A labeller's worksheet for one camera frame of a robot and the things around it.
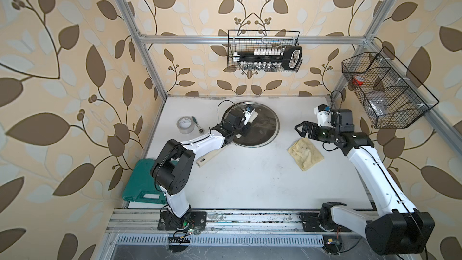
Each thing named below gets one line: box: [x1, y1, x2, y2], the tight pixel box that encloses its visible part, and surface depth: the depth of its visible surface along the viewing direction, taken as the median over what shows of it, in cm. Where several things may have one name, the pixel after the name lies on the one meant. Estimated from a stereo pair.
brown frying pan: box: [196, 145, 228, 168], surface depth 82 cm
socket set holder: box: [232, 45, 303, 72], surface depth 86 cm
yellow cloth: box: [287, 137, 325, 172], surface depth 93 cm
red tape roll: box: [352, 74, 366, 87], surface depth 88 cm
